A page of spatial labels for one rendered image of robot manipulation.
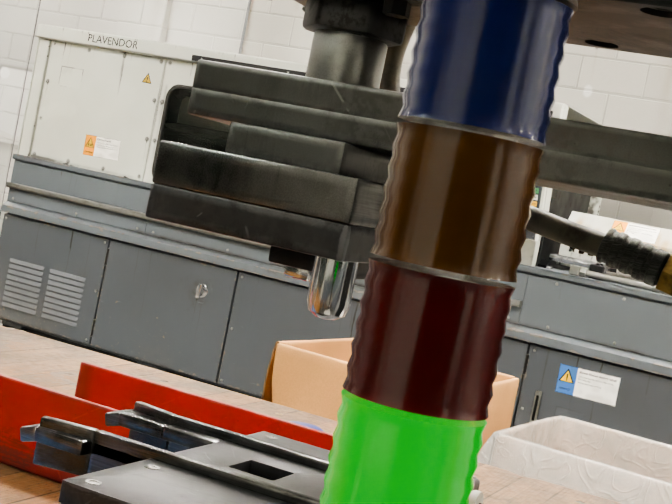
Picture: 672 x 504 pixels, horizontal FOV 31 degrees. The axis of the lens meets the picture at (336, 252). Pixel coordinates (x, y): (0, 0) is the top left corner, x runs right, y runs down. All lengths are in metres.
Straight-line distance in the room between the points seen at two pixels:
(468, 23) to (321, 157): 0.26
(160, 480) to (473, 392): 0.30
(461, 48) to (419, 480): 0.10
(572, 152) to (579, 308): 4.64
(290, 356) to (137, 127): 3.37
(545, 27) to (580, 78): 7.02
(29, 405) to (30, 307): 5.69
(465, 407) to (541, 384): 4.91
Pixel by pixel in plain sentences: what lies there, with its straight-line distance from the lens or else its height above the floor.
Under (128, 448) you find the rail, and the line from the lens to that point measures 0.62.
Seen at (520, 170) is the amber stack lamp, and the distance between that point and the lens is 0.29.
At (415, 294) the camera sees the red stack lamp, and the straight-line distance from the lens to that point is 0.29.
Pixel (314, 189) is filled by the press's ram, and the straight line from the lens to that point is 0.51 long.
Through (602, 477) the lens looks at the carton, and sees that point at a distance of 2.79.
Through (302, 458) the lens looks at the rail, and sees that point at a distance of 0.66.
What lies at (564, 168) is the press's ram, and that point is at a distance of 0.51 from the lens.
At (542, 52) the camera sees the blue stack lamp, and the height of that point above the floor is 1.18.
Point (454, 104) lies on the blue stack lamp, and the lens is 0.29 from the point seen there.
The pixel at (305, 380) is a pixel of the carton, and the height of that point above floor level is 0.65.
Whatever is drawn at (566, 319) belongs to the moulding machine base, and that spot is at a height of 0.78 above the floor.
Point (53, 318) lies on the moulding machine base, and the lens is 6.45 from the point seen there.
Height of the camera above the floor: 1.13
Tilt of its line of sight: 3 degrees down
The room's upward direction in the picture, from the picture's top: 11 degrees clockwise
